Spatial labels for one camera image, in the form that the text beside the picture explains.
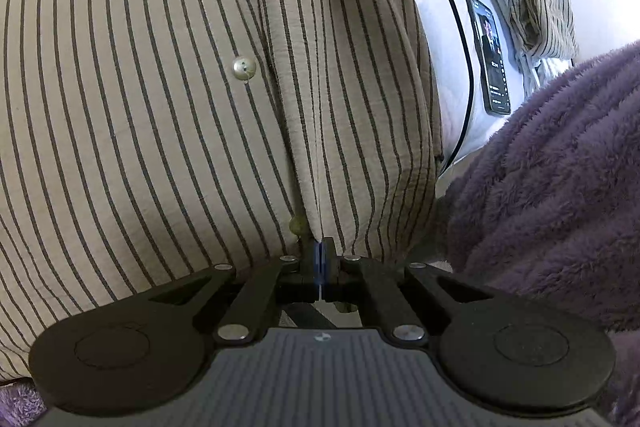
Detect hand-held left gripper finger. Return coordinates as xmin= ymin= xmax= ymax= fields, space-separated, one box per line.
xmin=320 ymin=237 xmax=493 ymax=343
xmin=150 ymin=237 xmax=321 ymax=343

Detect striped tan shirt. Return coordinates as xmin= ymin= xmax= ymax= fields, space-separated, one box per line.
xmin=0 ymin=0 xmax=446 ymax=380

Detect black smartphone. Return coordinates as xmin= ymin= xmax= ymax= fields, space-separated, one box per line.
xmin=465 ymin=0 xmax=513 ymax=116

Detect striped tan pants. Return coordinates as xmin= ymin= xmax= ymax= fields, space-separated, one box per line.
xmin=497 ymin=0 xmax=581 ymax=58

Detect black cable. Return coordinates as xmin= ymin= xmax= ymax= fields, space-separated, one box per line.
xmin=405 ymin=0 xmax=476 ymax=170

